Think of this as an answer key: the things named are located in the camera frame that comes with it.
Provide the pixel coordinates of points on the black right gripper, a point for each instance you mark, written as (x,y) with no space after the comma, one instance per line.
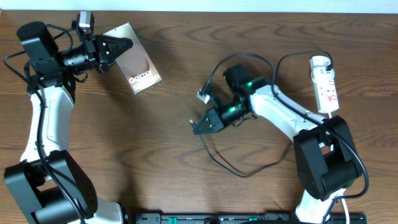
(216,122)

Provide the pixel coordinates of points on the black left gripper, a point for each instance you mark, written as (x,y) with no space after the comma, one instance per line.
(97,53)

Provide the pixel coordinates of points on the rose gold Galaxy smartphone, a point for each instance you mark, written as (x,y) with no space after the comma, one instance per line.
(135,64)

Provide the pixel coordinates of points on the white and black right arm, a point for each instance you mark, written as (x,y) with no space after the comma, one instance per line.
(326,158)

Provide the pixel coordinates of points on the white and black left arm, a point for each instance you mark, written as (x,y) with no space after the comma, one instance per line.
(47,184)

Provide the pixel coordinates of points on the white charger plug adapter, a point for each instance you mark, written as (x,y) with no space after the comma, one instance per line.
(320,74)

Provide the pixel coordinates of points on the white power strip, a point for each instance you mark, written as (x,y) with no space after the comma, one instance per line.
(325,92)

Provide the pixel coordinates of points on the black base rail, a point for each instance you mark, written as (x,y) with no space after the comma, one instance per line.
(230,218)

